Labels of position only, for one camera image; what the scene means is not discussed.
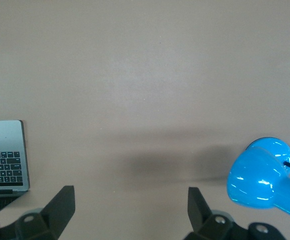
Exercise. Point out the silver grey laptop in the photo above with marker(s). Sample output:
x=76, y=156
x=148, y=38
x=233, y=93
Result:
x=10, y=140

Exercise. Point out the blue desk lamp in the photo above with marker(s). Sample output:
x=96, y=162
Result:
x=255, y=180

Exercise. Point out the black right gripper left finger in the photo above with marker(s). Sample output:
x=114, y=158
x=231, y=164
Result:
x=60, y=207

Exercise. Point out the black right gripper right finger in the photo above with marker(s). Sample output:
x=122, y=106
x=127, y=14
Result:
x=200, y=215

